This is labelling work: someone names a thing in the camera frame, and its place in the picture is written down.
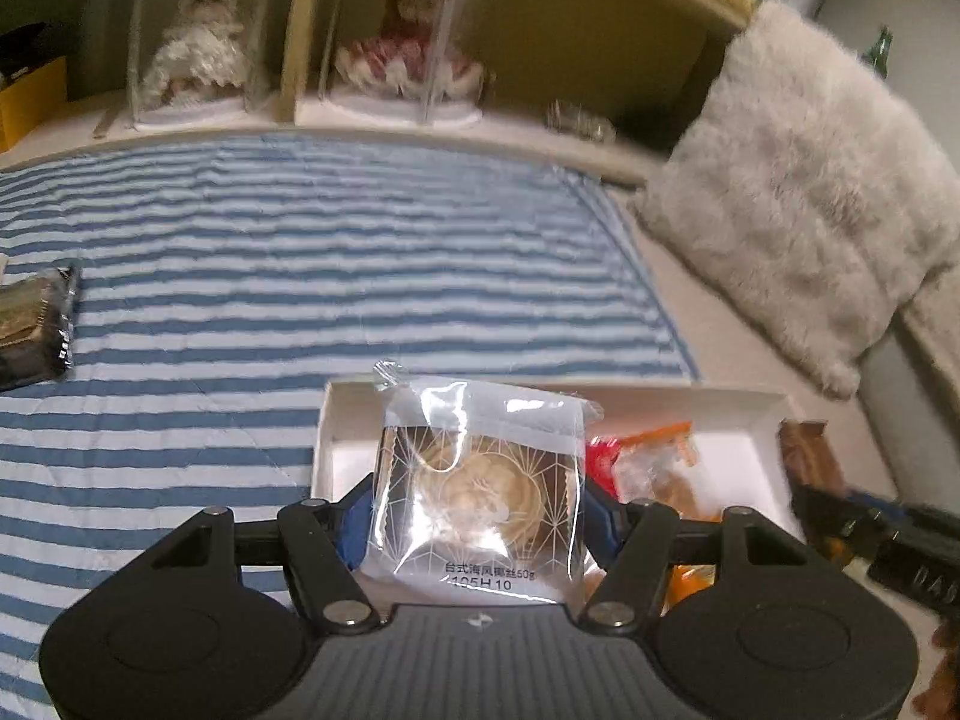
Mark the blue white striped blanket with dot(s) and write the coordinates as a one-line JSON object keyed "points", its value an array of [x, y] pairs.
{"points": [[300, 255]]}

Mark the wooden headboard shelf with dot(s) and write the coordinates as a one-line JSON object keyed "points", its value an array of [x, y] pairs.
{"points": [[600, 37]]}

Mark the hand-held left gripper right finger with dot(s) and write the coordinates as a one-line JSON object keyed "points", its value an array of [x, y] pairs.
{"points": [[600, 525]]}

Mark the yellow box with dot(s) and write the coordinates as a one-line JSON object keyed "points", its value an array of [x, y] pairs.
{"points": [[30, 101]]}

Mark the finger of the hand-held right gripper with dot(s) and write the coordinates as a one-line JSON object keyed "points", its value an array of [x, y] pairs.
{"points": [[836, 521]]}

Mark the small glittery ornament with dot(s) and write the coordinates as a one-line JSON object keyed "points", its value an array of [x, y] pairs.
{"points": [[581, 121]]}

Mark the orange clear snack packet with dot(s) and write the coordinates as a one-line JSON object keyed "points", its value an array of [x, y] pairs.
{"points": [[660, 472]]}

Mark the white dress doll in case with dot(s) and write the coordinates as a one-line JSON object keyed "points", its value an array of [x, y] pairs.
{"points": [[199, 45]]}

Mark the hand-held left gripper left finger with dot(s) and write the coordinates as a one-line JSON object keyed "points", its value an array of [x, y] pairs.
{"points": [[352, 532]]}

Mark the red candy wrapper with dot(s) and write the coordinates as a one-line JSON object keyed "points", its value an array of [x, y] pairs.
{"points": [[600, 461]]}

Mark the fluffy white pillow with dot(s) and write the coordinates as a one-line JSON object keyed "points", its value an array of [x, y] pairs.
{"points": [[802, 187]]}

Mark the red dress doll in case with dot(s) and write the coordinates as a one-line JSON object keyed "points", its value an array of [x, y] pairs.
{"points": [[409, 52]]}

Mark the white cardboard box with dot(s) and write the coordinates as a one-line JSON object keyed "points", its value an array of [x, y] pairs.
{"points": [[735, 457]]}

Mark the orange snack bar packet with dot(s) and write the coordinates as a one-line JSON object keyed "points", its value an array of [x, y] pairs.
{"points": [[694, 581]]}

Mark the green glass bottle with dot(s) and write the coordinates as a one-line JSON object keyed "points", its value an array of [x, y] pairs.
{"points": [[879, 56]]}

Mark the clear pastry packet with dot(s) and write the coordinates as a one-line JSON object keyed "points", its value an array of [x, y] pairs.
{"points": [[480, 495]]}

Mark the dark tray snack packet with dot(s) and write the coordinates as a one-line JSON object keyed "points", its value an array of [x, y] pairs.
{"points": [[37, 322]]}

